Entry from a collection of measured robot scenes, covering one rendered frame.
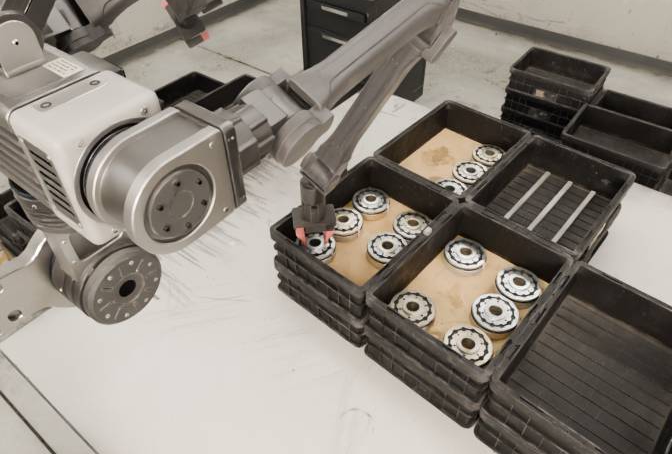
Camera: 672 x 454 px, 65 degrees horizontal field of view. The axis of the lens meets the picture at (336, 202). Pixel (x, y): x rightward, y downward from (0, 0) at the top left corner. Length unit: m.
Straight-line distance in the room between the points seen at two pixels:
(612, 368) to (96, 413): 1.12
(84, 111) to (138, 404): 0.85
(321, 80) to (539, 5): 3.84
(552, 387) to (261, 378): 0.63
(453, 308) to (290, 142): 0.71
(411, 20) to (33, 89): 0.52
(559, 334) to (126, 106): 1.01
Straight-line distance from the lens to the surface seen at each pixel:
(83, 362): 1.46
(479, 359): 1.17
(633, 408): 1.25
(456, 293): 1.30
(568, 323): 1.32
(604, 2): 4.38
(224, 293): 1.47
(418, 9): 0.87
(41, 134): 0.61
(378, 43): 0.80
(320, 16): 2.85
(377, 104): 1.02
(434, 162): 1.66
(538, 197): 1.61
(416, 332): 1.10
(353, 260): 1.34
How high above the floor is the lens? 1.82
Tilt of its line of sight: 42 degrees down
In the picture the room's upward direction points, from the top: 1 degrees counter-clockwise
